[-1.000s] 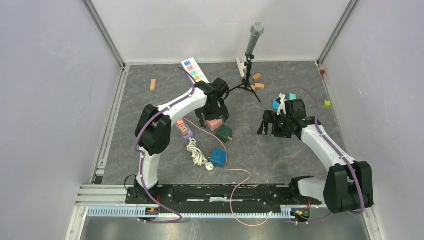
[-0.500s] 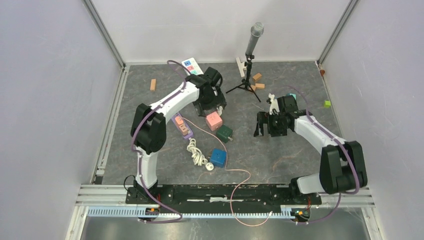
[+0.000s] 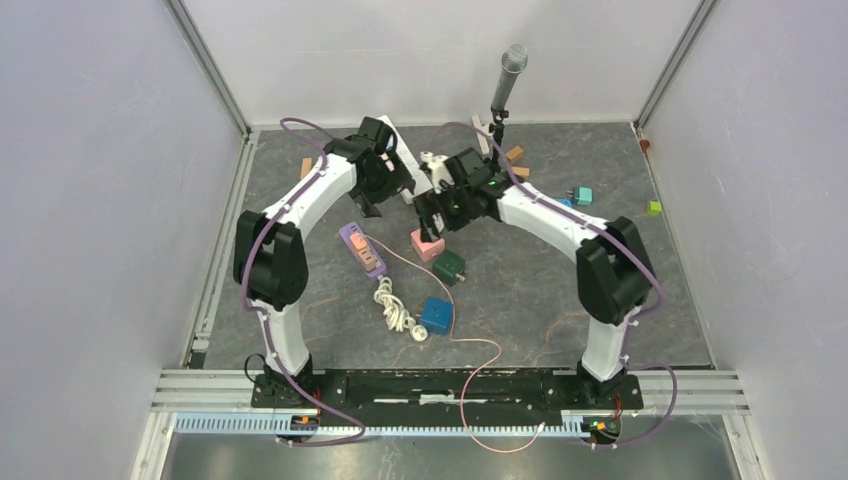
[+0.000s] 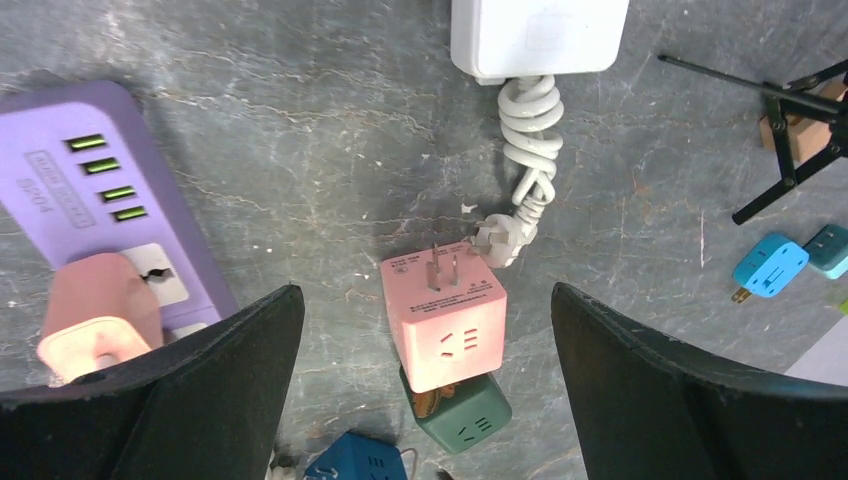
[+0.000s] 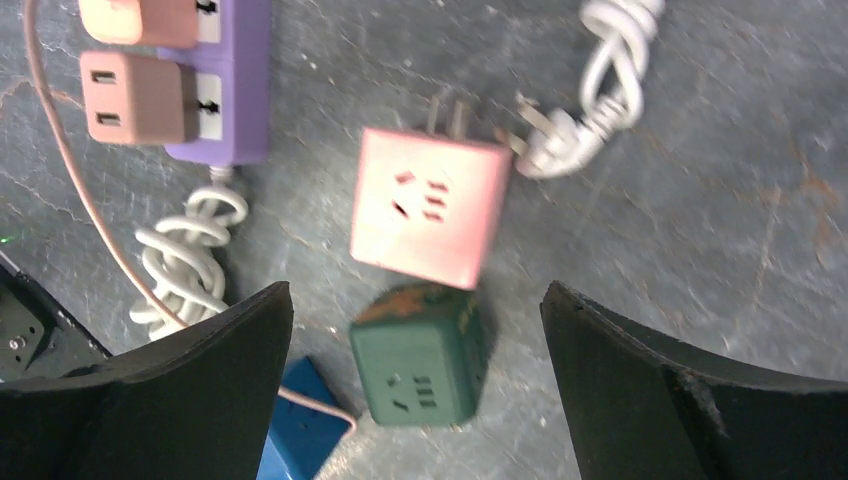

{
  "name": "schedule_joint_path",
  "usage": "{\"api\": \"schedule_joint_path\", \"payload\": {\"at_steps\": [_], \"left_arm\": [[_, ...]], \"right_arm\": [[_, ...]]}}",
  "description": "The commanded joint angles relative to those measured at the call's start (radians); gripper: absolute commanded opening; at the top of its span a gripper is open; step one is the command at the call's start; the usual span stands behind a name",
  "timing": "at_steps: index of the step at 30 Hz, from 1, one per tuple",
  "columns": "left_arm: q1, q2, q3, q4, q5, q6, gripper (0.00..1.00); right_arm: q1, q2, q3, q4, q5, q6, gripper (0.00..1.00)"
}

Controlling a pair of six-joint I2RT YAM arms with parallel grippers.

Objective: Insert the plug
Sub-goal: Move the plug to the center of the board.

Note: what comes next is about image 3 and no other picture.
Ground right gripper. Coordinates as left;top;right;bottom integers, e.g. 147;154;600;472
414;181;479;243

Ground white multicolour power strip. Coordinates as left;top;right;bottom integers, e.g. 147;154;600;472
377;115;433;205

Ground purple USB power strip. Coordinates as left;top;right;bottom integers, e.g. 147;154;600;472
338;222;387;281

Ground pink cube socket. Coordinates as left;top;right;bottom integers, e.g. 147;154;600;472
410;229;446;262

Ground dark green cube socket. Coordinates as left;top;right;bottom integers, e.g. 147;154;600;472
431;250;466;286

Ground blue cube socket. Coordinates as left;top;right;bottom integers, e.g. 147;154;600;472
419;297;454;336

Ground pink charger plug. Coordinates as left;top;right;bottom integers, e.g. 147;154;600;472
350;232;368;250

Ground brown charger plug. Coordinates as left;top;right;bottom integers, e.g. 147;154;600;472
357;247;379;271

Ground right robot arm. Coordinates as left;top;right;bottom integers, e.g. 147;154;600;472
414;148;659;408

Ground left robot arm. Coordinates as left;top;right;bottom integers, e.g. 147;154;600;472
233;117;415;408

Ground teal plug adapter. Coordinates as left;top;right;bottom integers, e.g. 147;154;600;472
571;186;594;206

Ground upper wooden block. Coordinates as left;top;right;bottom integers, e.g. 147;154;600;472
505;145;525;164

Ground black tripod stand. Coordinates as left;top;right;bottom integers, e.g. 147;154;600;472
489;107;509;161

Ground left wooden block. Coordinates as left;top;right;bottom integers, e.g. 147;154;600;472
300;157;313;179

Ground grey microphone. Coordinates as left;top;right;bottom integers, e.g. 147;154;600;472
490;44;529;111

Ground small green cube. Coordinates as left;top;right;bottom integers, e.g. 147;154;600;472
646;200;663;216

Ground white bracket piece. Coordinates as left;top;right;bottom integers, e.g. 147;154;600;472
471;114;492;157

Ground white coiled power cord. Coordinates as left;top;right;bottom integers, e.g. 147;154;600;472
372;276;430;343

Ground pink charging cable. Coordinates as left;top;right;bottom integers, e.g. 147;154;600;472
362;235;549;456

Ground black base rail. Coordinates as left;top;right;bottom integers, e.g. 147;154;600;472
248;368;644;428

